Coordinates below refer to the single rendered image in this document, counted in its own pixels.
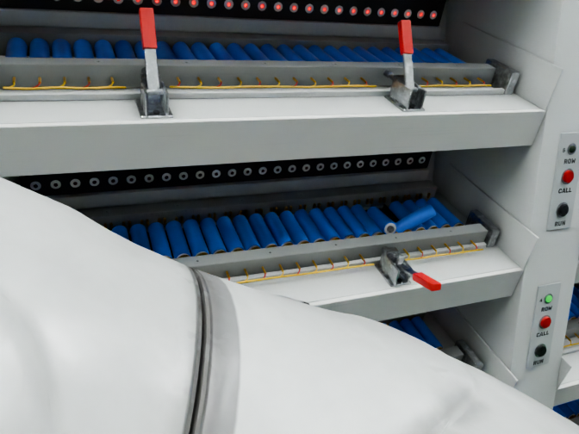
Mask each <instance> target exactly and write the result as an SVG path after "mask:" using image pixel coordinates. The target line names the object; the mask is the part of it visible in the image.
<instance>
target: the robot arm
mask: <svg viewBox="0 0 579 434"><path fill-rule="evenodd" d="M0 434H579V426H578V425H576V424H575V423H573V422H571V421H570V420H568V419H567V418H565V417H563V416H562V415H560V414H558V413H556V412H554V411H552V410H551V409H550V408H548V407H547V406H544V405H543V404H541V403H539V402H537V401H536V400H534V399H533V398H531V397H529V396H527V395H526V394H523V393H522V392H520V391H519V390H517V389H515V388H513V387H511V386H509V385H508V384H506V383H504V382H503V381H500V380H498V379H496V378H494V377H493V376H491V375H488V374H487V373H485V372H483V371H481V370H480V369H476V368H474V367H472V366H470V365H469V364H466V363H463V362H461V361H459V360H457V359H455V358H453V357H451V356H447V355H446V354H445V353H444V352H442V351H440V350H438V349H436V348H434V347H432V346H431V345H430V344H427V343H425V342H423V341H421V340H419V339H418V338H415V337H412V336H410V335H408V334H407V333H405V332H401V331H399V330H397V329H395V328H393V327H391V326H388V325H385V324H383V323H380V322H377V321H375V320H372V319H367V318H365V317H361V316H357V315H353V314H348V313H339V312H334V311H331V310H327V309H323V308H319V307H314V306H310V305H309V303H308V302H306V301H297V300H294V299H292V298H289V297H286V296H282V295H278V294H269V293H266V292H264V291H260V290H257V289H255V288H251V287H248V286H246V285H243V284H240V283H237V282H231V281H229V280H226V279H222V278H220V277H218V276H213V275H210V274H208V273H206V272H203V271H200V270H196V269H194V268H191V267H188V266H186V265H184V264H182V263H179V262H177V261H174V260H172V259H169V258H168V257H164V256H162V255H160V254H158V253H156V252H154V251H150V250H148V249H146V248H144V247H142V246H139V245H137V244H135V243H133V242H131V241H129V240H127V239H125V238H123V237H122V236H120V235H118V234H116V233H114V232H111V231H110V230H108V229H107V228H105V227H103V226H101V225H99V224H98V223H96V222H95V221H94V220H91V219H89V218H88V217H86V216H84V215H83V214H81V213H79V212H78V211H76V210H74V209H73V208H70V207H68V206H66V205H64V204H62V203H60V202H57V201H55V200H52V199H50V198H48V197H45V196H43V195H40V194H38V193H36V192H34V191H32V190H30V189H26V188H24V187H22V186H20V185H18V184H15V183H12V182H10V181H8V180H5V179H3V178H1V177H0Z"/></svg>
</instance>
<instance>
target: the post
mask: <svg viewBox="0 0 579 434"><path fill-rule="evenodd" d="M461 22H465V23H467V24H469V25H471V26H473V27H475V28H478V29H480V30H482V31H483V32H485V33H488V34H491V35H493V36H494V37H496V38H498V39H501V40H504V41H506V42H507V43H509V44H511V45H514V46H516V47H518V48H520V49H522V50H524V51H526V52H529V53H531V54H533V55H535V56H537V57H539V58H541V59H544V60H546V61H548V62H550V63H552V64H554V65H557V66H559V67H561V68H563V69H564V70H563V74H562V76H561V77H560V80H559V82H558V85H557V87H556V90H555V92H554V94H553V97H552V99H551V102H550V104H549V107H548V109H547V110H546V112H545V116H544V118H543V120H542V122H541V125H540V127H539V130H538V132H537V134H536V137H535V139H534V141H533V143H532V145H531V146H507V147H492V148H477V149H463V150H449V151H435V159H434V169H433V183H434V184H435V185H436V186H437V187H438V188H437V190H436V193H437V192H439V189H440V186H441V184H442V181H443V178H444V175H445V171H446V168H447V165H448V164H451V165H452V166H453V167H454V168H455V169H457V170H458V171H459V172H460V173H462V174H463V175H464V176H465V177H467V178H468V179H469V180H470V181H472V182H473V183H474V184H475V185H476V186H477V187H478V188H479V189H481V190H482V191H483V192H484V193H485V194H487V195H488V196H489V197H490V198H492V199H493V200H494V201H495V202H497V203H498V204H499V205H500V206H501V207H503V208H504V209H505V210H507V211H508V212H509V213H510V214H511V215H512V216H513V217H514V218H515V219H517V220H518V221H519V222H520V223H522V224H523V225H524V226H525V227H527V228H528V229H529V230H530V231H531V232H533V233H534V234H535V235H536V236H538V237H539V241H538V243H537V244H536V246H535V248H534V250H533V252H532V255H531V256H530V259H529V261H528V263H527V265H526V267H525V269H524V271H523V273H522V275H521V277H520V279H519V281H518V283H517V285H516V287H515V289H514V292H513V294H512V295H511V296H507V297H502V298H497V299H493V300H488V301H480V302H475V303H470V304H466V305H462V306H457V307H455V308H456V309H457V310H458V311H459V312H460V313H461V314H462V315H463V316H464V318H465V319H466V320H467V321H468V322H469V324H470V325H471V326H472V327H473V328H474V330H475V331H476V332H477V333H478V334H479V336H480V337H481V338H482V339H483V340H484V341H485V343H486V344H487V345H488V346H489V347H490V349H491V350H492V351H493V352H494V353H495V354H496V355H497V356H498V357H499V358H500V359H501V361H502V362H503V363H504V364H505V365H506V367H507V368H508V369H509V370H510V371H511V373H512V374H513V375H514V376H515V377H516V379H517V380H518V383H517V385H516V386H515V389H517V390H519V391H520V392H522V393H523V394H526V395H527V396H529V397H531V398H533V399H534V400H536V401H537V402H539V403H541V404H543V405H544V406H547V407H548V408H550V409H551V410H553V405H554V399H555V394H556V389H557V379H558V374H559V369H560V363H561V358H562V354H563V344H564V339H565V333H566V328H567V323H568V317H569V312H570V303H571V298H572V293H573V288H574V282H575V277H576V267H577V262H578V257H579V177H578V182H577V187H576V198H575V203H574V208H573V214H572V219H571V225H570V227H565V228H559V229H553V230H546V228H547V221H548V215H549V210H550V204H551V193H552V187H553V181H554V176H555V169H556V163H557V153H558V147H559V140H560V135H561V133H578V132H579V0H448V8H447V18H446V29H445V42H446V43H448V44H450V47H449V50H448V53H450V54H451V53H452V50H453V47H454V44H455V41H456V38H457V35H458V30H459V27H460V24H461ZM556 282H561V288H560V294H559V299H558V304H557V314H556V320H555V325H554V331H553V336H552V341H551V352H550V357H549V362H548V363H547V364H544V365H540V366H537V367H534V368H530V369H526V360H527V354H528V349H529V343H530V337H531V330H532V320H533V314H534V308H535V302H536V296H537V291H538V286H542V285H546V284H551V283H556Z"/></svg>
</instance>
